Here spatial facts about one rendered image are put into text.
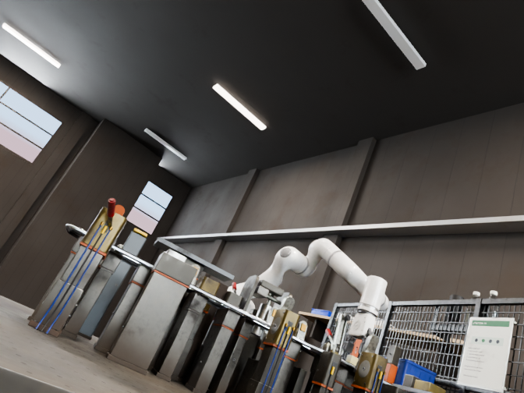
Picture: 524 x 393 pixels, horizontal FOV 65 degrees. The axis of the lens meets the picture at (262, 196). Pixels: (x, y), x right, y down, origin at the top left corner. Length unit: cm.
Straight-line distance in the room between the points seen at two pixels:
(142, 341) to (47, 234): 928
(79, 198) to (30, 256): 163
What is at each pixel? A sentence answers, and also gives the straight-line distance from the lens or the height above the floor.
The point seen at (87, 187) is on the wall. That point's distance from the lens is 1076.
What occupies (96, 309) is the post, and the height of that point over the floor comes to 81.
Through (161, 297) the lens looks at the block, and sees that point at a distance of 130.
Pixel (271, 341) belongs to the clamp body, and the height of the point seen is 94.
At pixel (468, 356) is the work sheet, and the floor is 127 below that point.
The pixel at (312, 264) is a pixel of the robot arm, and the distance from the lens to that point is 210.
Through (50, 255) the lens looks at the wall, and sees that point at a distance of 1052.
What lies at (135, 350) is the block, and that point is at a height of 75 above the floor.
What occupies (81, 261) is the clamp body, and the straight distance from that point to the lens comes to 127.
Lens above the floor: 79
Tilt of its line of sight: 23 degrees up
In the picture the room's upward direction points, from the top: 25 degrees clockwise
